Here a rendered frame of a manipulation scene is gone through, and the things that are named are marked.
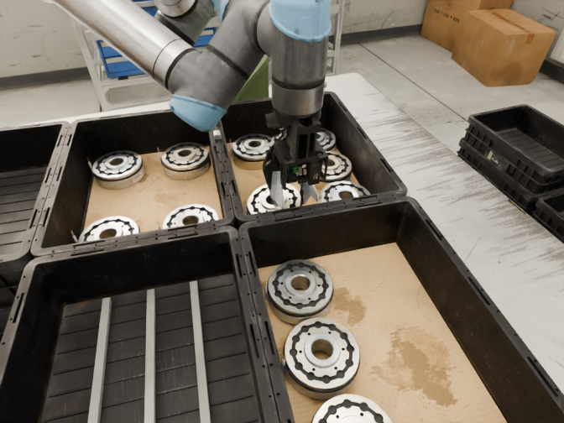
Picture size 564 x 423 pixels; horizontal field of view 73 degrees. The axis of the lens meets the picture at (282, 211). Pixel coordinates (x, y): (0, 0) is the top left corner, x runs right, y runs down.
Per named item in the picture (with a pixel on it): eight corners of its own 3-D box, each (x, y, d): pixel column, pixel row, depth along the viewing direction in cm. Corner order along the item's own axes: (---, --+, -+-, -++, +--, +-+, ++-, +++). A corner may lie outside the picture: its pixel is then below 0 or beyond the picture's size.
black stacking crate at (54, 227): (91, 164, 90) (73, 122, 83) (216, 148, 95) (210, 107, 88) (61, 304, 62) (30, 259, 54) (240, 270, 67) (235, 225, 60)
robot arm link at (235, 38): (192, 33, 57) (229, 57, 50) (236, -34, 55) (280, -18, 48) (227, 63, 63) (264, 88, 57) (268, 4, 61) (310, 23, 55)
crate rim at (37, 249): (75, 128, 84) (71, 119, 82) (211, 113, 89) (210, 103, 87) (34, 268, 56) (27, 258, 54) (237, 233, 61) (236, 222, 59)
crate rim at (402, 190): (211, 113, 89) (210, 103, 87) (332, 99, 94) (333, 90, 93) (237, 233, 61) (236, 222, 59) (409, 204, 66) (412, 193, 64)
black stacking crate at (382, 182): (216, 148, 96) (211, 107, 88) (329, 133, 101) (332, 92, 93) (242, 269, 67) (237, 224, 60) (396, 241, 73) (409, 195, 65)
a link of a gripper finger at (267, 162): (261, 190, 67) (268, 147, 61) (258, 185, 68) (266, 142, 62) (286, 189, 68) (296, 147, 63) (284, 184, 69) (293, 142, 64)
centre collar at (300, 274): (281, 274, 60) (281, 272, 60) (311, 269, 61) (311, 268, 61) (288, 300, 57) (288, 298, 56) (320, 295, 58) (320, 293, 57)
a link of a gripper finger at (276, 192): (271, 227, 67) (280, 185, 61) (263, 205, 71) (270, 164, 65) (288, 225, 68) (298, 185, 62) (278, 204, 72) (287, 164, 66)
